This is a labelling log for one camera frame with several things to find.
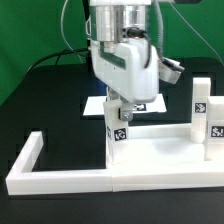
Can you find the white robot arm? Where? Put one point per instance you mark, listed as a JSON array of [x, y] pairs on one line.
[[126, 38]]

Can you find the AprilTag marker sheet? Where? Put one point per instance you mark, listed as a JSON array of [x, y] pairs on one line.
[[94, 106]]

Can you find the white U-shaped frame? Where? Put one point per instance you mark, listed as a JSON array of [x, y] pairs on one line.
[[23, 180]]

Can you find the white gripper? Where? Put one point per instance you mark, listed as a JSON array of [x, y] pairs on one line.
[[132, 70]]

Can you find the white desk top tray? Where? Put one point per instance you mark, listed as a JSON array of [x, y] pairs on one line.
[[159, 145]]

